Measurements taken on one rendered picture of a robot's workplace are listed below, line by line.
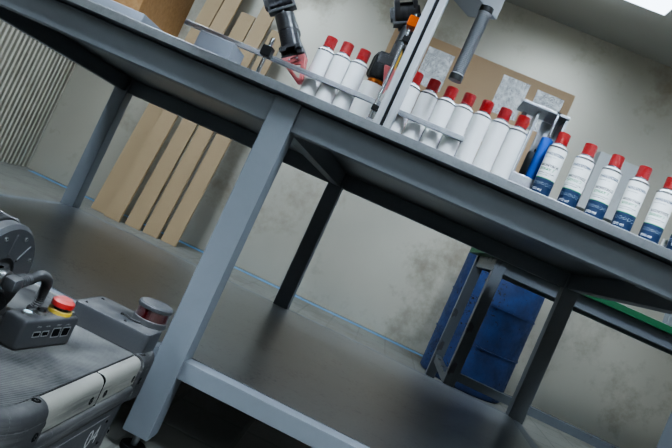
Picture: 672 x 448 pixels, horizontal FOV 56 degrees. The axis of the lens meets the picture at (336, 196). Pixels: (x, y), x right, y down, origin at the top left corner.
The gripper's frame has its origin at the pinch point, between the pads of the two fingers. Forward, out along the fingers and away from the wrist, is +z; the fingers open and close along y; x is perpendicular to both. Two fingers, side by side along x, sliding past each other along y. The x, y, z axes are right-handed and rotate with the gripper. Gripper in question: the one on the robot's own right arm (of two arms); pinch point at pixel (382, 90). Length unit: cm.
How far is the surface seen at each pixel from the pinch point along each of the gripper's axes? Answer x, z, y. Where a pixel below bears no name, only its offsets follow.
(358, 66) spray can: 9.1, -1.4, 7.9
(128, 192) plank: -242, 84, 159
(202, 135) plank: -258, 27, 135
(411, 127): 8.5, 7.9, -12.4
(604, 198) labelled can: 10, 4, -66
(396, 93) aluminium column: 22.2, 4.0, -6.1
